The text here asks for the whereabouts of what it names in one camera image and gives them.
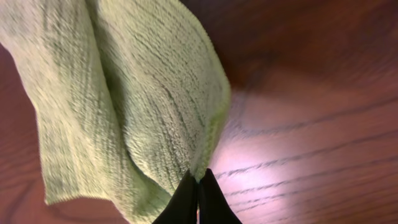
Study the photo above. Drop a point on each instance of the green microfiber cloth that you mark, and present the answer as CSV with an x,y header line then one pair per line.
x,y
129,95

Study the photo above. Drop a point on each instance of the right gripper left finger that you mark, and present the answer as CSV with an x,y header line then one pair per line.
x,y
182,207

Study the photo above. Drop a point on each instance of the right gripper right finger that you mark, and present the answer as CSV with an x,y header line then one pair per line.
x,y
213,207

